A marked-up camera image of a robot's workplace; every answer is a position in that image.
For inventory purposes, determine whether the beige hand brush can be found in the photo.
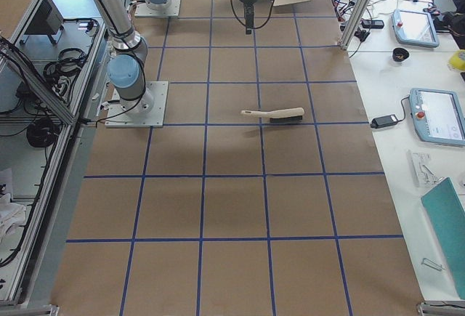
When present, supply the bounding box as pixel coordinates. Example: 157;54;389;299
240;107;304;123

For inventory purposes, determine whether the black power adapter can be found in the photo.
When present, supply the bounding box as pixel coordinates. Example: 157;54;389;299
370;114;403;129

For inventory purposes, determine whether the teach pendant far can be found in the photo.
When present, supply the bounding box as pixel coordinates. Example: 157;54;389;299
392;9;440;48

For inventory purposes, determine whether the teach pendant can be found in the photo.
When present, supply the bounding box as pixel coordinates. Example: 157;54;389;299
392;9;440;48
409;88;464;147

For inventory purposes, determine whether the yellow tape roll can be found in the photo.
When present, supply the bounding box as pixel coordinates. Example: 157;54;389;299
448;49;465;72

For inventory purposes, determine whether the teach pendant near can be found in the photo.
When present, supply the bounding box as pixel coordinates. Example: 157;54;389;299
409;88;464;147

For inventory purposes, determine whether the teal folder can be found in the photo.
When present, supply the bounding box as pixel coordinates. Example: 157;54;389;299
421;178;464;299

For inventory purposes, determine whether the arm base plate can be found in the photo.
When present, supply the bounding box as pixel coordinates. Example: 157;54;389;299
105;81;169;128
134;0;181;18

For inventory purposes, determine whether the aluminium frame post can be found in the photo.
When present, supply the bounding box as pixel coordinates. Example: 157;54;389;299
340;0;370;50

